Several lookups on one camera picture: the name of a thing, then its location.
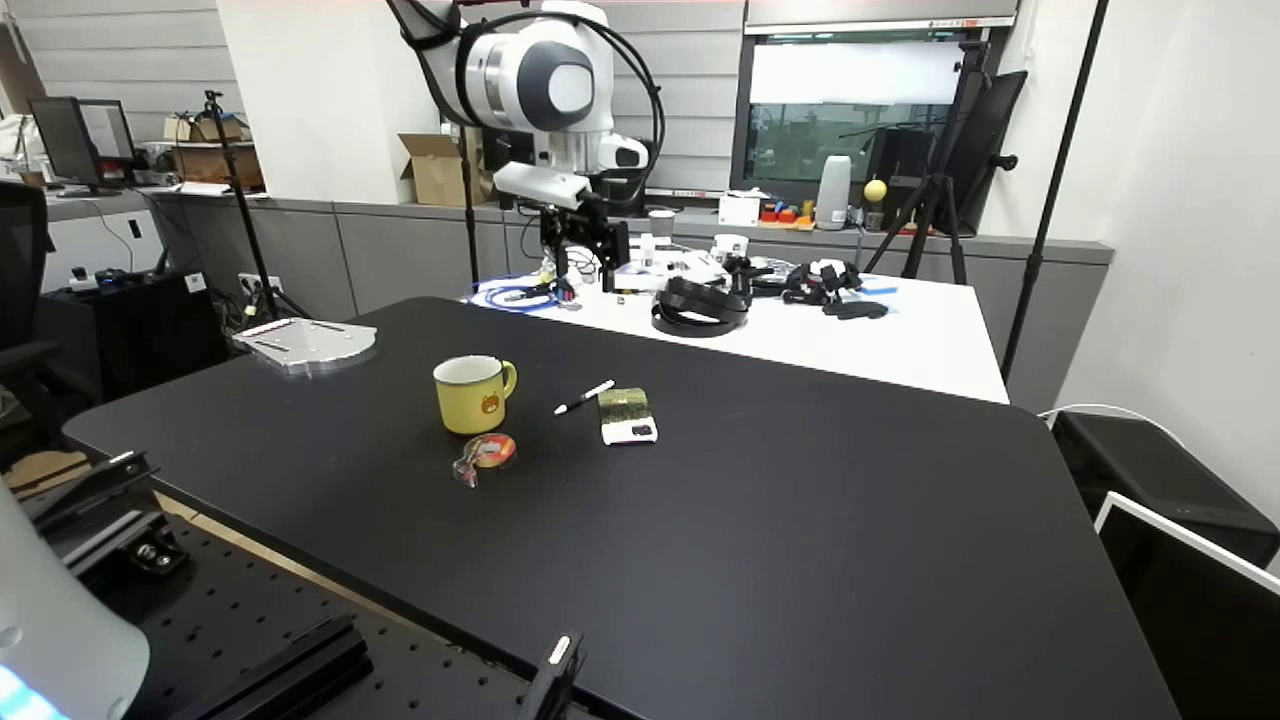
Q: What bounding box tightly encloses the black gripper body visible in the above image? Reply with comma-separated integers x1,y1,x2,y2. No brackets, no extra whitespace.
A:
538,207,628,265

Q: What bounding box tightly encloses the black and white pen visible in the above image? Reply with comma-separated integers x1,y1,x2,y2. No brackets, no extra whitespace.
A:
553,380,614,418

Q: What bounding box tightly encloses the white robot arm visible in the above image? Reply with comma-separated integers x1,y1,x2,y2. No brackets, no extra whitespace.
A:
384,0,664,297

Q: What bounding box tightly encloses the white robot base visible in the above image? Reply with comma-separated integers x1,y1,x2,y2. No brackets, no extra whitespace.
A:
0,489,153,720

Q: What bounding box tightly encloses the yellow ceramic cup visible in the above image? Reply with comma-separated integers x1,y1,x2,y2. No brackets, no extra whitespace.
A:
430,355,521,435

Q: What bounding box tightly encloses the black headset on table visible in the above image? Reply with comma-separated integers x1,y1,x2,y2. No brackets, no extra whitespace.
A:
652,275,752,335

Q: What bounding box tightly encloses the olive green small box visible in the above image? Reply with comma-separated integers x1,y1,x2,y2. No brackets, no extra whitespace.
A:
597,389,647,406

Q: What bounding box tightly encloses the cardboard box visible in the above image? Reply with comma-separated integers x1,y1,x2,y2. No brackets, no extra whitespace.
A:
400,131,464,207

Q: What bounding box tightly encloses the white small card box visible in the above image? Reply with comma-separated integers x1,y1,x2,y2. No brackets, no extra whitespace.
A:
601,414,659,448

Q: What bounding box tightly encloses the orange wrapped candy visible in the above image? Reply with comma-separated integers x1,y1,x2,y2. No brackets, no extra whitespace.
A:
451,433,514,489

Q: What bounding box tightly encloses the white cylinder speaker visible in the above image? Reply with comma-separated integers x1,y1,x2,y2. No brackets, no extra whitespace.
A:
817,154,853,228

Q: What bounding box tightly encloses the yellow ball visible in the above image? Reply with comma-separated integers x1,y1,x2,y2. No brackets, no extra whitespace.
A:
863,178,889,205

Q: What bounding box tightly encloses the white table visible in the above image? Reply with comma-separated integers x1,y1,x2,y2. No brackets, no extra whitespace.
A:
467,252,1009,403

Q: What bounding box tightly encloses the black light stand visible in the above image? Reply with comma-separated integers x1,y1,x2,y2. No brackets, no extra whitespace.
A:
199,86,303,321

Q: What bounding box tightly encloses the black monitor left desk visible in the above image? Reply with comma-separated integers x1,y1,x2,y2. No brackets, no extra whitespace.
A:
30,96,136,190

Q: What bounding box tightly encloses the black box right floor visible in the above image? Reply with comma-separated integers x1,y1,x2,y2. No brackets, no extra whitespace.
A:
1050,413,1280,566

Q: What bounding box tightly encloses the black pole right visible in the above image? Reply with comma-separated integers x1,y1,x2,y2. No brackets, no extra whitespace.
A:
1001,0,1112,380

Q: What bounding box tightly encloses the black cable bundle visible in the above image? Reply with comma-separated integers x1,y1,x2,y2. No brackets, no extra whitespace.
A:
779,257,892,325

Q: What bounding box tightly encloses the black camera tripod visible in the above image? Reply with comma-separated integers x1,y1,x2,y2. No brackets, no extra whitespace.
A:
868,40,1027,285

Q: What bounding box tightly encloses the black mount bottom edge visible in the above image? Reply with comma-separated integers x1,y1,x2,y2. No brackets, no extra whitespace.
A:
523,630,580,720

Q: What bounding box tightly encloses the black clamp bracket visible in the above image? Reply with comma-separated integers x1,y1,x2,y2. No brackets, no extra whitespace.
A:
24,451,188,575

